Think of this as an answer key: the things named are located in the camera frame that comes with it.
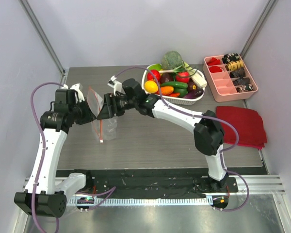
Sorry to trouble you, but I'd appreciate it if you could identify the green lime toy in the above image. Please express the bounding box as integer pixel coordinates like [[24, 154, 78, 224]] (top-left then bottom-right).
[[148, 64, 162, 71]]

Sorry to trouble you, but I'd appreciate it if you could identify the orange carrot toy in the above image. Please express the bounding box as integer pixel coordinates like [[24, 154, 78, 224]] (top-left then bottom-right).
[[156, 86, 174, 96]]

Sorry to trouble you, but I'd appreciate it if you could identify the pink divided organizer tray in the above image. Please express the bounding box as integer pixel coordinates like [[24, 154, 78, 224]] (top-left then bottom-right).
[[203, 55, 259, 102]]

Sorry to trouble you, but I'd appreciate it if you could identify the white corn toy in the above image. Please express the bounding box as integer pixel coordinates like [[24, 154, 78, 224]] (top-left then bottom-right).
[[183, 62, 207, 88]]

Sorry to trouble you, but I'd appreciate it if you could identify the red apple toy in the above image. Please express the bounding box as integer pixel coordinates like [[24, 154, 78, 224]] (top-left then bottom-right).
[[146, 69, 161, 81]]

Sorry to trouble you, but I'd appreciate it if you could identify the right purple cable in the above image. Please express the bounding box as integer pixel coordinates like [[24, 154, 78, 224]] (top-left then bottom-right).
[[113, 67, 250, 212]]

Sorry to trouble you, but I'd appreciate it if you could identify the yellow lemon toy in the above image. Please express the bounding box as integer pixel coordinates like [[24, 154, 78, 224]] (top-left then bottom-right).
[[144, 80, 159, 94]]

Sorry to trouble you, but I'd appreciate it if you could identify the red folded cloth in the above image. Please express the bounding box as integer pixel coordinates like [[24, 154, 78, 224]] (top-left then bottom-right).
[[216, 106, 267, 150]]

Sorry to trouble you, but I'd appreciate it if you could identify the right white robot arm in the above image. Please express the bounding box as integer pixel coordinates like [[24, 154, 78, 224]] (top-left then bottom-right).
[[97, 77, 228, 192]]

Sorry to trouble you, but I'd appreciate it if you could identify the green cucumber toy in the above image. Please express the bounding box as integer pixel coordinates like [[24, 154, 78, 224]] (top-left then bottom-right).
[[161, 81, 188, 89]]

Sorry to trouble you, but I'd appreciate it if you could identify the purple eggplant toy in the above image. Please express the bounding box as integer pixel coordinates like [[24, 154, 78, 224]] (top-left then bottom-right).
[[183, 88, 204, 100]]

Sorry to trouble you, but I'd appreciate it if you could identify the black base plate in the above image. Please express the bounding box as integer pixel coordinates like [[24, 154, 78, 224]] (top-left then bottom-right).
[[55, 168, 238, 200]]

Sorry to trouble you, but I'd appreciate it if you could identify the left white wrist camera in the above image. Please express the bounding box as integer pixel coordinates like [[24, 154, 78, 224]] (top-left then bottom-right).
[[60, 83, 85, 103]]

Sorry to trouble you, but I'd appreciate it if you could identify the clear zip top bag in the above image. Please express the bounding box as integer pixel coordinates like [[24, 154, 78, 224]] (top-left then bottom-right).
[[87, 87, 117, 144]]

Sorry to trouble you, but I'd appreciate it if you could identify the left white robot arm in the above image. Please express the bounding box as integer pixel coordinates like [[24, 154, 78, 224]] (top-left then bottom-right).
[[14, 83, 96, 218]]

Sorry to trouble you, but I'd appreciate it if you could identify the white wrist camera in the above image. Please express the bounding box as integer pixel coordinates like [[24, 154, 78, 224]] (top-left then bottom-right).
[[60, 83, 85, 103], [107, 76, 122, 95]]

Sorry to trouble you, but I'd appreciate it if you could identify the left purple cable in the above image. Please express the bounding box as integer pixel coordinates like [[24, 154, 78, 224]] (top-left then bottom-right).
[[30, 82, 66, 233]]

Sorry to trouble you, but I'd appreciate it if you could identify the green melon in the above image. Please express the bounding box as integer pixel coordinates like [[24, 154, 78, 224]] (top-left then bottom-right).
[[161, 51, 182, 70]]

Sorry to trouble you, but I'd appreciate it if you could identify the white plastic basket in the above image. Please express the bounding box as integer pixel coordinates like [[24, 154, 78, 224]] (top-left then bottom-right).
[[141, 70, 206, 105]]

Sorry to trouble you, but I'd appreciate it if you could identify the purple cable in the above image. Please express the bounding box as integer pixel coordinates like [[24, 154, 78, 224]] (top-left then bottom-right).
[[30, 82, 66, 233], [113, 67, 250, 212]]

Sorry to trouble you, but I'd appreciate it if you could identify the green onion toy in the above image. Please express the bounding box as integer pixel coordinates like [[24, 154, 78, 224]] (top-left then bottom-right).
[[159, 63, 198, 77]]

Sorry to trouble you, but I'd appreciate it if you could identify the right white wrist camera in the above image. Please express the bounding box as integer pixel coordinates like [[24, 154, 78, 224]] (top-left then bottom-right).
[[107, 76, 122, 95]]

